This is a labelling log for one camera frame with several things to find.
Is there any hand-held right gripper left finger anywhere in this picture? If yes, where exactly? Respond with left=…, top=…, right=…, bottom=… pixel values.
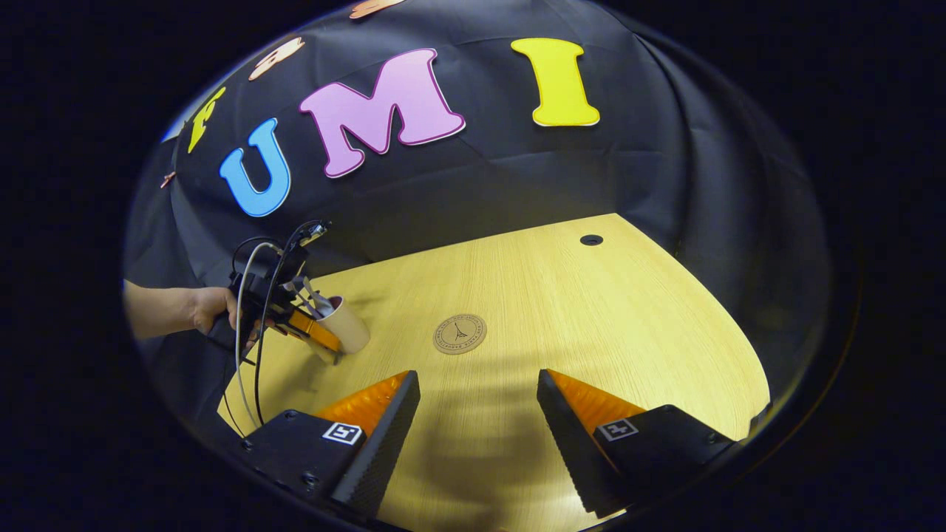
left=240, top=370, right=421, bottom=522

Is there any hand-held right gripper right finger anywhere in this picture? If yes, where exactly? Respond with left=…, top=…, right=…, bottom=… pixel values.
left=537, top=369, right=738, bottom=518

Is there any beige cup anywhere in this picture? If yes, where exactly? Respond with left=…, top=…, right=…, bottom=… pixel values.
left=310, top=296, right=371, bottom=355

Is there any round brown coaster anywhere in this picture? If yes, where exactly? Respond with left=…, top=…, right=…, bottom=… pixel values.
left=432, top=313, right=488, bottom=355

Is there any black backdrop cloth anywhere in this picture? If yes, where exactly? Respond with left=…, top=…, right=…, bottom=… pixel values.
left=122, top=0, right=836, bottom=415

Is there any grey cable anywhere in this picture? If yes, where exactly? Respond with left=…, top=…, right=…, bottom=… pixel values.
left=234, top=241, right=285, bottom=429

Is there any black cable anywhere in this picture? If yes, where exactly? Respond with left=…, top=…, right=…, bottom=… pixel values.
left=253, top=225, right=315, bottom=428

